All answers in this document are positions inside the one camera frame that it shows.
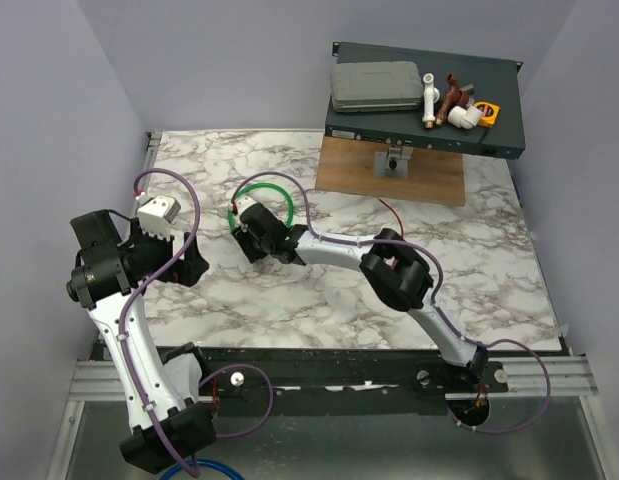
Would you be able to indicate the dark teal network switch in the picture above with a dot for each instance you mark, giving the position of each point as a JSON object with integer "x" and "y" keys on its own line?
{"x": 495, "y": 80}

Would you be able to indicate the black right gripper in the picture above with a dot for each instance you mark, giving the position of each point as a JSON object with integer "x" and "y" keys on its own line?
{"x": 242, "y": 237}

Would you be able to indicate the wooden board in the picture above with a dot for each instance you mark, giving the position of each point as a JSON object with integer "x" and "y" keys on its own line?
{"x": 346, "y": 166}

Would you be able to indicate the white pipe fitting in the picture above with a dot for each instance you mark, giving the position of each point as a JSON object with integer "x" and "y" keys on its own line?
{"x": 431, "y": 96}

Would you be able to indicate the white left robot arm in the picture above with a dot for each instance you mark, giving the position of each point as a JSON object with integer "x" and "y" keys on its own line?
{"x": 167, "y": 421}

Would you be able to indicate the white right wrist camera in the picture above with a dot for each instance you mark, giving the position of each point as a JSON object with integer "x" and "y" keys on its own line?
{"x": 241, "y": 204}

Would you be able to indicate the grey plastic case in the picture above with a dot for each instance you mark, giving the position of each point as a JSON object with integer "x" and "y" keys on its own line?
{"x": 375, "y": 86}

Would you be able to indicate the aluminium side rail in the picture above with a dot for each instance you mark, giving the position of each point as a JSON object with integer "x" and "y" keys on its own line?
{"x": 154, "y": 141}

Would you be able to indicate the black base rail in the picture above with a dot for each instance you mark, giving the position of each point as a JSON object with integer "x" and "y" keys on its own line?
{"x": 338, "y": 382}

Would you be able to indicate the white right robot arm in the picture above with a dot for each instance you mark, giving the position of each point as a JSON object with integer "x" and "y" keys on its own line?
{"x": 397, "y": 273}

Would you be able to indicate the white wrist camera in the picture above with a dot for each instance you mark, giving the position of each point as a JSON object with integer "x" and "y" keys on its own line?
{"x": 241, "y": 204}
{"x": 156, "y": 214}

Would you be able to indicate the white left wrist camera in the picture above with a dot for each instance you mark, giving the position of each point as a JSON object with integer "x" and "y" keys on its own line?
{"x": 156, "y": 214}

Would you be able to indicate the green cable lock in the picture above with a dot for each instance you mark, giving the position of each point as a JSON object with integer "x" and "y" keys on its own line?
{"x": 284, "y": 195}

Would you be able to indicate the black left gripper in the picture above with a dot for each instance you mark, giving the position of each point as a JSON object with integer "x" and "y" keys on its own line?
{"x": 188, "y": 269}

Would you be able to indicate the red plastic seal tag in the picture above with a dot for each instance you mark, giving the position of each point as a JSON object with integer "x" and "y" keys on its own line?
{"x": 395, "y": 215}

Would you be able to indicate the white elbow pipe fitting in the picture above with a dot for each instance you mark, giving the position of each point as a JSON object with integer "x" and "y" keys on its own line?
{"x": 464, "y": 117}

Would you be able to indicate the yellow tape measure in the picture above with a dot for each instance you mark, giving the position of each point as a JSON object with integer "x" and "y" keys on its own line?
{"x": 490, "y": 113}

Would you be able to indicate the brown pipe fitting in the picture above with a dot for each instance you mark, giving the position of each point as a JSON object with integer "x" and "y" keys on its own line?
{"x": 453, "y": 96}

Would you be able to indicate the grey metal bracket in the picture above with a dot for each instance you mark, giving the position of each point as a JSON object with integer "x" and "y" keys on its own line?
{"x": 392, "y": 162}

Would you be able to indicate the dark grey pipe fitting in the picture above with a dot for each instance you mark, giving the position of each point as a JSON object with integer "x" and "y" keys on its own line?
{"x": 466, "y": 96}

